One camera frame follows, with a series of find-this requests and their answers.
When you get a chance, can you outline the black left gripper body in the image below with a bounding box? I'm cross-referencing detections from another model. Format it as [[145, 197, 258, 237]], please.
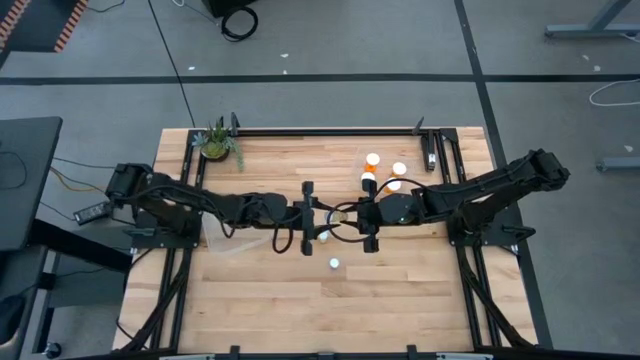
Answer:
[[262, 180, 316, 257]]

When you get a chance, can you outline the yellow cable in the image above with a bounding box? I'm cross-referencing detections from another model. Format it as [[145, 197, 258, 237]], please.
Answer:
[[49, 166, 109, 194]]

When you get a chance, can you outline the black box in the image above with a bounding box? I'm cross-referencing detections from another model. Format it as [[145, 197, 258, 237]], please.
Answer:
[[202, 0, 259, 19]]

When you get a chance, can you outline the black desk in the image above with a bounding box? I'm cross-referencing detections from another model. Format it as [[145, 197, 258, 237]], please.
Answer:
[[0, 116, 64, 253]]

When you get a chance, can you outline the black aluminium table frame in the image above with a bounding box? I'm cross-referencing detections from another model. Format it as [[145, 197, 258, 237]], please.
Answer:
[[117, 113, 541, 360]]

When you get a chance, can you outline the black orange-striped mat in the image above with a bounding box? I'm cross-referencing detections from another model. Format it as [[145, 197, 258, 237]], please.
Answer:
[[0, 0, 90, 54]]

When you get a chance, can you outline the clear plastic bin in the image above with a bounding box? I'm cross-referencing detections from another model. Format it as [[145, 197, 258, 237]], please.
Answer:
[[352, 144, 419, 201], [201, 209, 274, 254]]

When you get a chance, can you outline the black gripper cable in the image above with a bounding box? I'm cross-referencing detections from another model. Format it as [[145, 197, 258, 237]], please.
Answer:
[[326, 176, 427, 245], [271, 219, 297, 255]]

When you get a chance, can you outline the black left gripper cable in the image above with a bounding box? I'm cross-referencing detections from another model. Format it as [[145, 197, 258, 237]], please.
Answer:
[[271, 219, 297, 255]]

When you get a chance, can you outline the white floor cable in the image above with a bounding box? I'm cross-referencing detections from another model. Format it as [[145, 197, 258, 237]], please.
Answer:
[[588, 78, 640, 107]]

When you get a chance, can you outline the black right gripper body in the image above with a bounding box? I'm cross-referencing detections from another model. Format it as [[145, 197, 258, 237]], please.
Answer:
[[358, 178, 421, 254]]

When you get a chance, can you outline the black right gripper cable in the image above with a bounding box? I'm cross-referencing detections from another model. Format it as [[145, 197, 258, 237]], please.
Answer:
[[326, 176, 427, 245]]

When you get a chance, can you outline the potted succulent plant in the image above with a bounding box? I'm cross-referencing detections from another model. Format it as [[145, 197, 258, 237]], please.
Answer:
[[192, 117, 246, 172]]

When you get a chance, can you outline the grey table foot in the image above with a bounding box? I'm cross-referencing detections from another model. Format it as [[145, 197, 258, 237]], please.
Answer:
[[595, 156, 640, 173]]

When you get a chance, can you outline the grey table leg base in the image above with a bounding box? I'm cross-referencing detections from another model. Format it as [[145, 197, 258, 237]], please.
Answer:
[[544, 0, 640, 40]]

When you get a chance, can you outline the coiled black cable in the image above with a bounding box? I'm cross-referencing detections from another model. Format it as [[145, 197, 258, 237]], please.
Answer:
[[220, 5, 260, 43]]

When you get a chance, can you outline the black power adapter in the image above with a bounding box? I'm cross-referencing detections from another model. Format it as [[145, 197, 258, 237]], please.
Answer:
[[73, 200, 112, 225]]

